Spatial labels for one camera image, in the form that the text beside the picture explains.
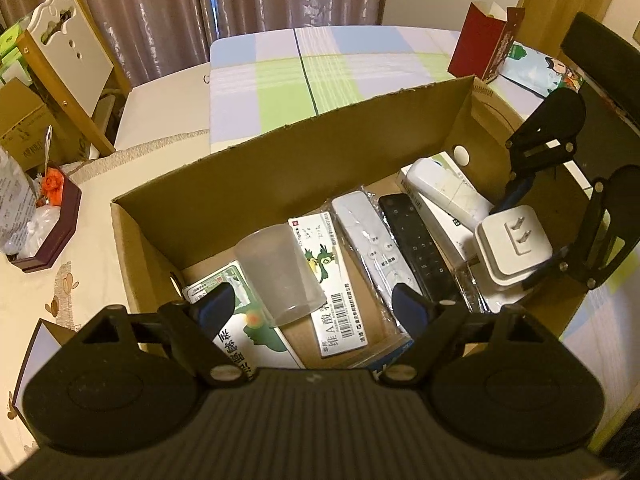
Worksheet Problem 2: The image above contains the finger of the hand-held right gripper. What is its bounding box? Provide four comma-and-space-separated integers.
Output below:
520, 166, 640, 292
492, 132, 577, 211

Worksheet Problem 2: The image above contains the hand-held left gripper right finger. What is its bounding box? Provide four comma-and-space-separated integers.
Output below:
377, 282, 557, 389

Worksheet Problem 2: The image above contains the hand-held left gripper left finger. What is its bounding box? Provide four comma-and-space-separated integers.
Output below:
80, 282, 259, 389

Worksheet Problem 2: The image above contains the white power adapter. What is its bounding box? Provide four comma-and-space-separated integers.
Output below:
475, 205, 555, 297

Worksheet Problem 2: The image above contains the large cardboard box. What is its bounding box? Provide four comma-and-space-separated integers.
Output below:
110, 75, 610, 377

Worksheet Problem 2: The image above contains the green and white box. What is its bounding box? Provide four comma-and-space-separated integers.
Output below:
182, 262, 304, 371

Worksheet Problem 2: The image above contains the white box with bird print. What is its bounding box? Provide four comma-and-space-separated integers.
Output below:
288, 211, 369, 360

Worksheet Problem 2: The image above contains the white tube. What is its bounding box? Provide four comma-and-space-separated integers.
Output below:
406, 158, 494, 232

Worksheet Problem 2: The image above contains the black remote control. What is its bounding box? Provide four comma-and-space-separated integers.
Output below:
378, 193, 464, 307

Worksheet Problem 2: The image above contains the clear plastic wrapper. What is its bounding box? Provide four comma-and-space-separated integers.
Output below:
454, 259, 502, 313

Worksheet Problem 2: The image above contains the translucent plastic cup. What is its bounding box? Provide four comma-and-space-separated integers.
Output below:
235, 224, 329, 330

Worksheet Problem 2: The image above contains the cartoon printed box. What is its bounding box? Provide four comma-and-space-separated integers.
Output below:
500, 42, 587, 97

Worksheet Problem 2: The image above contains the white rectangular box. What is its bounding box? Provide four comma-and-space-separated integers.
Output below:
396, 152, 482, 267

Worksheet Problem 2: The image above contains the grey remote control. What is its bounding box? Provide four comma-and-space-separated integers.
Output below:
331, 191, 426, 337

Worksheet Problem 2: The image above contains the red paper bag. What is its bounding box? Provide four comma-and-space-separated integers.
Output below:
447, 2, 527, 84

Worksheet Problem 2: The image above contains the dark red tray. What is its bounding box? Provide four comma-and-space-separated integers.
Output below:
7, 166, 83, 274

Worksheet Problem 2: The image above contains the white dark-edged flat box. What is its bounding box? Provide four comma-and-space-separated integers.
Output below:
12, 317, 77, 419

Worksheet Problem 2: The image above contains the orange small object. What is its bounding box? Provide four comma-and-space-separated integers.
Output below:
41, 169, 66, 207

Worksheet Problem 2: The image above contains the clear plastic bag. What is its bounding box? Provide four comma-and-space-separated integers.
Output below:
0, 152, 57, 257

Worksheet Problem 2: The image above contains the metal spoon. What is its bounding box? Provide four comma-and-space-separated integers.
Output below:
42, 125, 54, 207

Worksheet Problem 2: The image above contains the checkered cloth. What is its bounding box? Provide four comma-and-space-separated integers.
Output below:
207, 25, 547, 156

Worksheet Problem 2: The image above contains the small brown cardboard box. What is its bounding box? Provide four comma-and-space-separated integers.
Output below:
0, 77, 89, 172

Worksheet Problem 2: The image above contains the white wooden chair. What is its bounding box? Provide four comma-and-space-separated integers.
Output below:
17, 0, 132, 157

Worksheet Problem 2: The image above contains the pinkish grey curtain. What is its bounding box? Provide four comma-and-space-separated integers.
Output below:
0, 0, 392, 87

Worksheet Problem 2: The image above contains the green packaging box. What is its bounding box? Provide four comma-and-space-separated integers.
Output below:
0, 15, 37, 87

